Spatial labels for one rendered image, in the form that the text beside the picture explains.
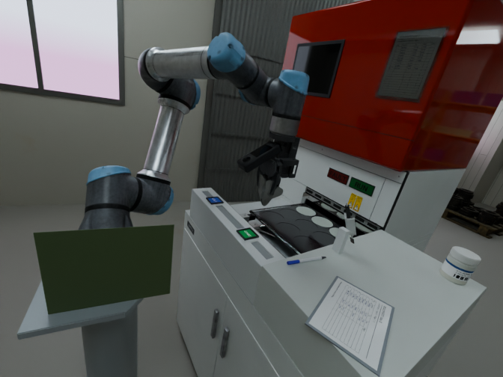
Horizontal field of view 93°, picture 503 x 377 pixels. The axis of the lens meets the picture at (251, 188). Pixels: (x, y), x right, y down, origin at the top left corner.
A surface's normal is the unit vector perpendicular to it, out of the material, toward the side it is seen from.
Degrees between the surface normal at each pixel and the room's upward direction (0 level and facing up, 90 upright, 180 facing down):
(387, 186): 90
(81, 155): 90
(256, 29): 90
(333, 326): 0
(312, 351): 90
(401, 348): 0
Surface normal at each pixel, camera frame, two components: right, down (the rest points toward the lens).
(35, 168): 0.40, 0.40
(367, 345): 0.17, -0.92
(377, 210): -0.83, 0.07
